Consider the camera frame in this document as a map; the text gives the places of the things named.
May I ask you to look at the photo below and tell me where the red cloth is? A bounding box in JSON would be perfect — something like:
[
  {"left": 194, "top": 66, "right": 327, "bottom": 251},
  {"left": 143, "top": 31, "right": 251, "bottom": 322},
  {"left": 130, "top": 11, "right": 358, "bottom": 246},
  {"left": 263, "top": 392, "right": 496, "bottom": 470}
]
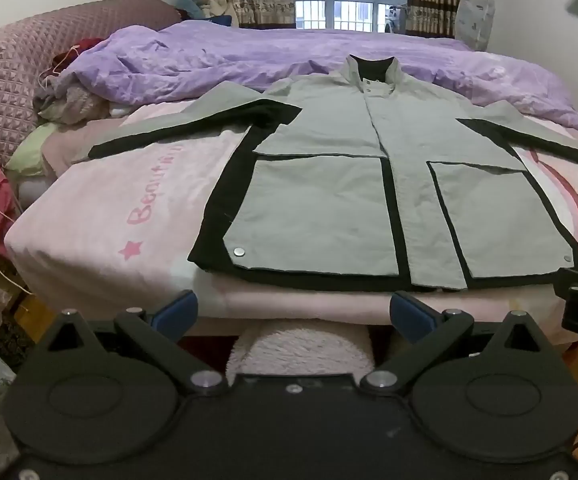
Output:
[{"left": 51, "top": 37, "right": 102, "bottom": 68}]

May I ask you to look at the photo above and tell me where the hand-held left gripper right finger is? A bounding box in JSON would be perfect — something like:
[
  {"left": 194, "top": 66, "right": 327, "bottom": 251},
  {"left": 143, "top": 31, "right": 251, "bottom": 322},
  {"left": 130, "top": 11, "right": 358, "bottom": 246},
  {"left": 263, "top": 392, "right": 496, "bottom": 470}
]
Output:
[{"left": 359, "top": 290, "right": 545, "bottom": 396}]

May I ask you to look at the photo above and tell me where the blue and cream clothes pile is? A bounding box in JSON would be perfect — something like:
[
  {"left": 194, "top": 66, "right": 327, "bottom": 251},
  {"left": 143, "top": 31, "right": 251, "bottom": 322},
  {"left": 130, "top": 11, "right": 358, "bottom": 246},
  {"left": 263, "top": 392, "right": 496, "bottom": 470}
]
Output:
[{"left": 174, "top": 0, "right": 240, "bottom": 28}]

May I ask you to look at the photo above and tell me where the pink printed blanket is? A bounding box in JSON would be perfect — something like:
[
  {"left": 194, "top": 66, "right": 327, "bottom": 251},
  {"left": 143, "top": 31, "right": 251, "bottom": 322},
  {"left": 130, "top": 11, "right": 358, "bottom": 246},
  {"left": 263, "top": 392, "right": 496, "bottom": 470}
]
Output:
[{"left": 4, "top": 97, "right": 578, "bottom": 321}]

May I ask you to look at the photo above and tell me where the pink quilted headboard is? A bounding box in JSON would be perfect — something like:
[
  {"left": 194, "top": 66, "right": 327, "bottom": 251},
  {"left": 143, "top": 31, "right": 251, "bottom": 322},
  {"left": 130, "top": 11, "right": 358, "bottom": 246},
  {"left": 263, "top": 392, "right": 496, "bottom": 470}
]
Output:
[{"left": 0, "top": 0, "right": 182, "bottom": 166}]

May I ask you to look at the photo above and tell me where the beige clothes pile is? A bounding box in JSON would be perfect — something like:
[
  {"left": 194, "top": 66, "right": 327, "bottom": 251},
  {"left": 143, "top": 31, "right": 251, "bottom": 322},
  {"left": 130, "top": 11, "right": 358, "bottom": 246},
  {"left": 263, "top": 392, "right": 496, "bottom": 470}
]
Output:
[{"left": 34, "top": 70, "right": 120, "bottom": 123}]

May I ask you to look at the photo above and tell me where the purple duvet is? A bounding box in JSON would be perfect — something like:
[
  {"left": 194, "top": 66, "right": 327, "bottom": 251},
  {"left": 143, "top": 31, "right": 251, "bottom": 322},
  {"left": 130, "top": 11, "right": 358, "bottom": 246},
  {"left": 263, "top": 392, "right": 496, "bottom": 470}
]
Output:
[{"left": 51, "top": 22, "right": 578, "bottom": 141}]

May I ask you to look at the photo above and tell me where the fan with printed cover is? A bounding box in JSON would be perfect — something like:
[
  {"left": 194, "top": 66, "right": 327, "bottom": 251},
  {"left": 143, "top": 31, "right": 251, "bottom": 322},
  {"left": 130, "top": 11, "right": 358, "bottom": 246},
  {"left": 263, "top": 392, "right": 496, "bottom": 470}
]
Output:
[{"left": 454, "top": 0, "right": 496, "bottom": 52}]

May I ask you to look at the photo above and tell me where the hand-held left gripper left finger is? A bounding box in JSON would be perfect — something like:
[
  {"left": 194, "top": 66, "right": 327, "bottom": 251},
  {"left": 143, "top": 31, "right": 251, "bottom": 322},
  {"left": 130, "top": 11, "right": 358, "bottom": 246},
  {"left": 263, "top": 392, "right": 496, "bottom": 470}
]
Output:
[{"left": 44, "top": 289, "right": 231, "bottom": 396}]

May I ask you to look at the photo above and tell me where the light green pillow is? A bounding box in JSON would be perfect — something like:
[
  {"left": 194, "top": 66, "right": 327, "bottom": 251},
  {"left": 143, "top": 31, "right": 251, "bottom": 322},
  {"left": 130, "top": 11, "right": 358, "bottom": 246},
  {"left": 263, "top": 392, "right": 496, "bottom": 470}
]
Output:
[{"left": 4, "top": 122, "right": 62, "bottom": 178}]

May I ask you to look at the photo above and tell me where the grey and black jacket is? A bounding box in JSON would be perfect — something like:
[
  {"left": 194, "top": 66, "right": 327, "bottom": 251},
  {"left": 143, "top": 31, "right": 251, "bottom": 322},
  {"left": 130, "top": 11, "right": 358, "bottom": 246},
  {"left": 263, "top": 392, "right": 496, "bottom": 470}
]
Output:
[{"left": 90, "top": 54, "right": 578, "bottom": 293}]

